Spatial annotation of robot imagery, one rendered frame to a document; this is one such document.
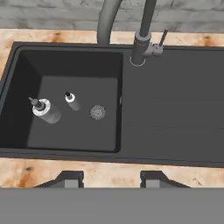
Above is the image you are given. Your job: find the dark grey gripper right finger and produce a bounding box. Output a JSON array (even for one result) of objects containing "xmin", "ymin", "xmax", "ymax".
[{"xmin": 140, "ymin": 171, "xmax": 191, "ymax": 189}]

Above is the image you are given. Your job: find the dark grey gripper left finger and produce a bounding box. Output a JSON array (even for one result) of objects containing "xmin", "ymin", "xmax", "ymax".
[{"xmin": 34, "ymin": 171, "xmax": 85, "ymax": 189}]

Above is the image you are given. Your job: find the black kitchen sink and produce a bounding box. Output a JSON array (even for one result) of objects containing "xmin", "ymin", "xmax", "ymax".
[{"xmin": 0, "ymin": 41, "xmax": 224, "ymax": 169}]

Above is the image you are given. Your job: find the large grey soap dispenser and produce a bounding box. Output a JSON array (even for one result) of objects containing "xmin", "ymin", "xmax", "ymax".
[{"xmin": 28, "ymin": 96, "xmax": 62, "ymax": 125}]

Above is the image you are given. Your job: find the small grey soap dispenser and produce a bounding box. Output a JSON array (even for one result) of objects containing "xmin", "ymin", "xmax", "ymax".
[{"xmin": 64, "ymin": 91, "xmax": 81, "ymax": 112}]

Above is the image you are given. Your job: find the dark grey sink tap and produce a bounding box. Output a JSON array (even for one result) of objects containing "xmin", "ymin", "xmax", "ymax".
[{"xmin": 96, "ymin": 0, "xmax": 170, "ymax": 67}]

